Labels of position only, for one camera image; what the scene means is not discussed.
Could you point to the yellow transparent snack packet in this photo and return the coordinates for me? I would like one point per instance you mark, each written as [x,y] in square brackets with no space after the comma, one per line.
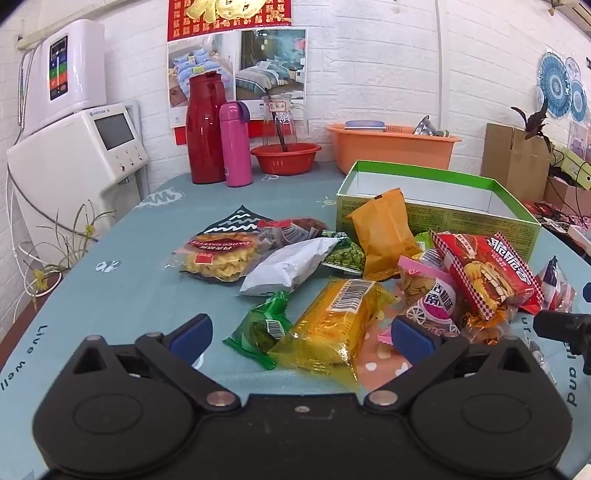
[332,323]

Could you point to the green cardboard box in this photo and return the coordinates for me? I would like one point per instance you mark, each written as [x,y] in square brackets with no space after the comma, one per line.
[461,217]

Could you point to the medium blue paper fan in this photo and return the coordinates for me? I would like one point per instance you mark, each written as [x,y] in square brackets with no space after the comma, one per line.
[578,101]

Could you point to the gold wrapped snack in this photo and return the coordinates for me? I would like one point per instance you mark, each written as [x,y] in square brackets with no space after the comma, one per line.
[485,330]

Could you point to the green peas packet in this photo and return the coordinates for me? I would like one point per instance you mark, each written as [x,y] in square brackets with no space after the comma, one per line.
[344,256]

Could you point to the clear packet of yellow crisps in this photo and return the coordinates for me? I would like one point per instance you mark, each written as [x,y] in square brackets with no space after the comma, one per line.
[221,263]

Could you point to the white wall water purifier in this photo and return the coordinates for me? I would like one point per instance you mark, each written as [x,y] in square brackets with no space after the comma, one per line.
[78,60]

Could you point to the pink biscuit packet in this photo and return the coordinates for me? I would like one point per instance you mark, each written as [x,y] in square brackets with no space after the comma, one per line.
[429,295]

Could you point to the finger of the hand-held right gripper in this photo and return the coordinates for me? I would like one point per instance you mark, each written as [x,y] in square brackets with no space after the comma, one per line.
[561,327]

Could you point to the bowl with blue lid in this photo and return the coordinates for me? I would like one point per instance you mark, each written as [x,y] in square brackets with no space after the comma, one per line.
[364,124]

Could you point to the small pale paper fan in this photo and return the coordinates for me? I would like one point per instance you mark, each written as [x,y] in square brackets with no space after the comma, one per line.
[573,69]

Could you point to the glass pitcher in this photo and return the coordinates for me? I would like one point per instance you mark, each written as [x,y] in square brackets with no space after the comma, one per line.
[291,120]

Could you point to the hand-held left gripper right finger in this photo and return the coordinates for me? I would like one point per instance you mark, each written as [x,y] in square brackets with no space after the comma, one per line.
[411,337]

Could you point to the white wall pipe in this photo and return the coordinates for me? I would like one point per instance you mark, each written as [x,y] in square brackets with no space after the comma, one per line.
[441,69]

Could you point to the red checkered snack packet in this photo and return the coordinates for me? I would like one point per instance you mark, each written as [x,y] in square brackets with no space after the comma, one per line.
[485,272]

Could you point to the dark purple plant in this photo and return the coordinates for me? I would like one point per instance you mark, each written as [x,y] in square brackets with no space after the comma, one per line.
[535,122]

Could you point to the orange plastic basin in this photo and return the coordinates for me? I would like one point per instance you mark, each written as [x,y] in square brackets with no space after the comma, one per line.
[392,150]

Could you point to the dark red dates packet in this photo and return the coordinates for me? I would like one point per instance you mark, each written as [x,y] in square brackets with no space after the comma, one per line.
[295,228]

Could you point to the large blue paper fan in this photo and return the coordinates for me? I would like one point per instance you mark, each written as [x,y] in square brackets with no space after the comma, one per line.
[554,85]

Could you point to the white appliance with screen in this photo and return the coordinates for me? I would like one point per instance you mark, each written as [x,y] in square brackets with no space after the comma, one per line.
[69,157]

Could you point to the steel bowl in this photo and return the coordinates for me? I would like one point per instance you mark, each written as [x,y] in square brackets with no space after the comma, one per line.
[425,127]

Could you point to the dark stirring stick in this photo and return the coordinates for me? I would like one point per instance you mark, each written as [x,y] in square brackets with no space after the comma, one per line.
[281,136]

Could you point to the red plastic basin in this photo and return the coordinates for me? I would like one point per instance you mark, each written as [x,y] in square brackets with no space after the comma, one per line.
[286,161]

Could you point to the white snack packet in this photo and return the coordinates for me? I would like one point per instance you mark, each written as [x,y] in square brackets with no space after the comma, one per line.
[286,267]

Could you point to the pink spotted packet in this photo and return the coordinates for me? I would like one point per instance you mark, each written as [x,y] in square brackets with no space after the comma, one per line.
[378,364]

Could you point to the pink bottle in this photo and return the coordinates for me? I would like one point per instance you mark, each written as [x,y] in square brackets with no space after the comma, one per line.
[235,147]

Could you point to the light green packet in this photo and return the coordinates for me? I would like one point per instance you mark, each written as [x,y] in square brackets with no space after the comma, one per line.
[422,242]

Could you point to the wall poster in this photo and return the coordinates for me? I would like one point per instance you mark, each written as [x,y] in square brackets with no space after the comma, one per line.
[272,55]

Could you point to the small green transparent packet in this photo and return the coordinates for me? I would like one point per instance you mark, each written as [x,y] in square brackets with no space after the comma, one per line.
[258,330]

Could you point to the teal printed tablecloth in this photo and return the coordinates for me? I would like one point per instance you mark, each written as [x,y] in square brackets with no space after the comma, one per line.
[129,286]

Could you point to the air conditioner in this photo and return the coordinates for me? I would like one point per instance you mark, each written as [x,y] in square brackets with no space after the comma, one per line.
[577,9]

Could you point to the closed cardboard box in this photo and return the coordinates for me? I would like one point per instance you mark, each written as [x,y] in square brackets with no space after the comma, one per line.
[512,161]

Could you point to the red white blue packet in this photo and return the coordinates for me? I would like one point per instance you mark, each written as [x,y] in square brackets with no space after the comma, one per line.
[556,288]

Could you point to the open cardboard box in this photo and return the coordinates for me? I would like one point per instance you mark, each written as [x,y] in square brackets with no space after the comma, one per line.
[565,196]

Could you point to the light green box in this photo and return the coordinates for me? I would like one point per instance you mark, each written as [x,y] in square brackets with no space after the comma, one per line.
[577,168]

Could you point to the grassy plant with yellow flowers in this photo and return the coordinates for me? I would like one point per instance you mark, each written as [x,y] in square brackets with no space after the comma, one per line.
[60,240]

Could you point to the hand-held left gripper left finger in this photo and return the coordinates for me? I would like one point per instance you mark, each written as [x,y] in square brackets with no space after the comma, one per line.
[191,332]

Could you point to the orange snack packet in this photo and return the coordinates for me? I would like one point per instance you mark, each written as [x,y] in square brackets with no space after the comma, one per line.
[383,235]

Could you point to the red thermos jug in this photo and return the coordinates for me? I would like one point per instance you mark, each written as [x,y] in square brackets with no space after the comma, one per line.
[205,134]

